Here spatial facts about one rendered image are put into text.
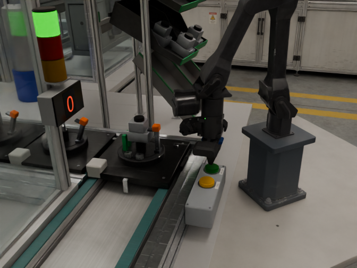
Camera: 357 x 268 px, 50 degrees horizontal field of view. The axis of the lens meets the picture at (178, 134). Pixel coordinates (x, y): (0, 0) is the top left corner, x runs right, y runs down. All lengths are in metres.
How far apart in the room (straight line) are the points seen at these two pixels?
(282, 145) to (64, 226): 0.58
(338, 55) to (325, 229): 4.06
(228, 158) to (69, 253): 0.65
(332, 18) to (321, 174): 3.74
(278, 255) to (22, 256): 0.58
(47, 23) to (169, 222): 0.51
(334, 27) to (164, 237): 4.31
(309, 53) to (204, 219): 4.20
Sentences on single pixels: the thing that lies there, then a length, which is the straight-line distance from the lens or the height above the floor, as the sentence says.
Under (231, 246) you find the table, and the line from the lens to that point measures 0.99.
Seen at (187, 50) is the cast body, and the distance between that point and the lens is 1.25.
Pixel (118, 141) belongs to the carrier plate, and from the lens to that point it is 1.22.
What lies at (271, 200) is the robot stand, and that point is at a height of 0.88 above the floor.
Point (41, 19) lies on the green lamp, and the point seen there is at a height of 1.40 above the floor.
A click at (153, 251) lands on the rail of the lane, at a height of 0.95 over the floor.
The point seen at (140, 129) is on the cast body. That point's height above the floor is 1.07.
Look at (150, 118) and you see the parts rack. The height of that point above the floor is 1.00.
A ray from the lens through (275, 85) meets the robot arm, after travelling 0.99.
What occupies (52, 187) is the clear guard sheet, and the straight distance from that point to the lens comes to 1.01.
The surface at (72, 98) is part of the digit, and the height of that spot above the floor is 1.21.
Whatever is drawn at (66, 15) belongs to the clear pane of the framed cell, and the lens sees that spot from 2.11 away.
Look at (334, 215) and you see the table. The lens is 1.14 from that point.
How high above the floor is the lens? 1.53
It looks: 27 degrees down
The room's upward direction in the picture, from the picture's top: 1 degrees counter-clockwise
